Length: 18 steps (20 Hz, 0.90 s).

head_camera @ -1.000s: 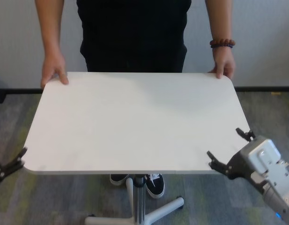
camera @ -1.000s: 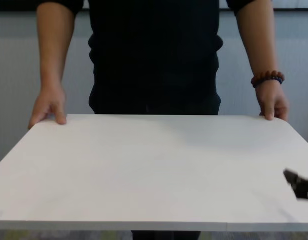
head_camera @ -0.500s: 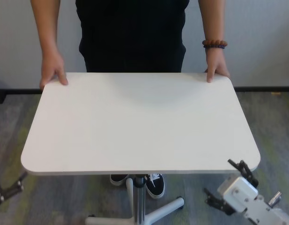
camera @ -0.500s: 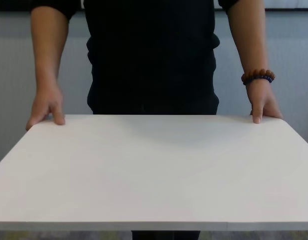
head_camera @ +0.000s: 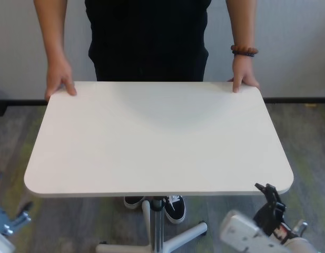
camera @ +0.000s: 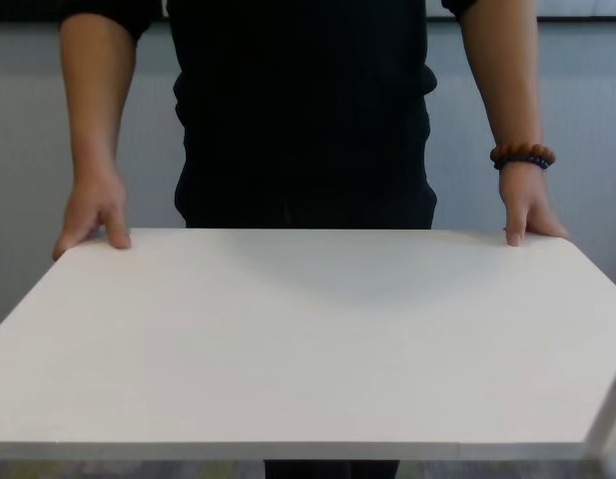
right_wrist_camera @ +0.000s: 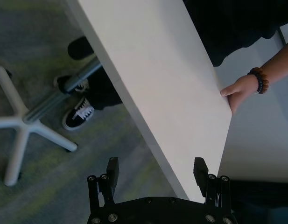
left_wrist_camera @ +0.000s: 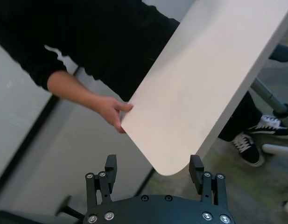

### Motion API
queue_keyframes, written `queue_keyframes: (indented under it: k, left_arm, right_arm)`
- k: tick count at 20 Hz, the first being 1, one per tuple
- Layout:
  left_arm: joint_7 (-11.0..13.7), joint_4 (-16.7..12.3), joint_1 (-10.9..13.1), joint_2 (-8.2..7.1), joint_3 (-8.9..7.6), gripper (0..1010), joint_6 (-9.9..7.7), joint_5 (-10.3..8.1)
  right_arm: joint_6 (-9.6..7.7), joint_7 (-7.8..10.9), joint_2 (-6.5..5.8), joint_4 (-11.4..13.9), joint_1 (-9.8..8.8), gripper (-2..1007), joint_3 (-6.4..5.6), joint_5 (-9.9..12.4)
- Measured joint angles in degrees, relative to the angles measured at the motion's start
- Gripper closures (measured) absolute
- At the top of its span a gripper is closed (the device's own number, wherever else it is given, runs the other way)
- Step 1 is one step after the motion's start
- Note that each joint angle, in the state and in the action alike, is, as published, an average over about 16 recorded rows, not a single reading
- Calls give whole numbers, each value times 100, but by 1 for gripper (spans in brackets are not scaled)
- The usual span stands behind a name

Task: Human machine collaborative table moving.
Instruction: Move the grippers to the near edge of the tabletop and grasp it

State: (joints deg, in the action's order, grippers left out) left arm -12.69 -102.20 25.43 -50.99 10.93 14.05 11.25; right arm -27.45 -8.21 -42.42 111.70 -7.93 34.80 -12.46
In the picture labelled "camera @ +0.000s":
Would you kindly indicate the person's left hand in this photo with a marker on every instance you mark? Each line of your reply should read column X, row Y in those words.
column 524, row 199

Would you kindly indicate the person's right hand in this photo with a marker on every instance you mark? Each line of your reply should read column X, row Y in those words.
column 95, row 204

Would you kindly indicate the white rectangular table board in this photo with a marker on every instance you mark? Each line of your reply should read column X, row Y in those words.
column 307, row 339

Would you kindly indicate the person's left forearm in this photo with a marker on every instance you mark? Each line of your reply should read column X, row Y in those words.
column 507, row 90

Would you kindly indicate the person's right forearm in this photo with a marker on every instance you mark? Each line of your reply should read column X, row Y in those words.
column 95, row 100

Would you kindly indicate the person's black-clothed body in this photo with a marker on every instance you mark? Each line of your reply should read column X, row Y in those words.
column 302, row 110

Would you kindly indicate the black wall trim strip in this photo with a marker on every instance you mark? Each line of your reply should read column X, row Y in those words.
column 18, row 10

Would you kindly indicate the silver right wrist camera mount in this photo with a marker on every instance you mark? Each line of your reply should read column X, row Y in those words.
column 609, row 424

